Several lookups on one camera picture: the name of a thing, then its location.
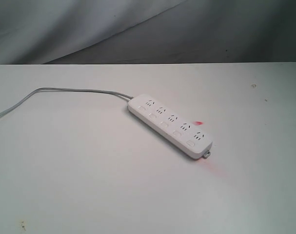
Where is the white power strip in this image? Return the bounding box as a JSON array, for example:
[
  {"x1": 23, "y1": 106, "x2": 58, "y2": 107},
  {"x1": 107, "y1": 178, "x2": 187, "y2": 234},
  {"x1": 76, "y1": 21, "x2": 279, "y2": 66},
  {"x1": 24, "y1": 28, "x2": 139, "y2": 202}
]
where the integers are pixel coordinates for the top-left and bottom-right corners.
[{"x1": 128, "y1": 94, "x2": 213, "y2": 160}]

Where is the white backdrop cloth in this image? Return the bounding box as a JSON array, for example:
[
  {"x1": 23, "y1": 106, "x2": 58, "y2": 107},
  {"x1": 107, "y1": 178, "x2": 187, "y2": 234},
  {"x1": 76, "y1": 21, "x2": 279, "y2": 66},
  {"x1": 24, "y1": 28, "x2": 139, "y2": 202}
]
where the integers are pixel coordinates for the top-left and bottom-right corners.
[{"x1": 0, "y1": 0, "x2": 296, "y2": 64}]

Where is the white power cord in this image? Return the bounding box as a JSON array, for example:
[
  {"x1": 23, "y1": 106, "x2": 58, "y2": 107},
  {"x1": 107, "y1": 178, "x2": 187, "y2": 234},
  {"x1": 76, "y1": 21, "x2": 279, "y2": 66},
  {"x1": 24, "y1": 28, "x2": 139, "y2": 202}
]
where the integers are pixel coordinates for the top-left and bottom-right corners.
[{"x1": 0, "y1": 87, "x2": 134, "y2": 122}]

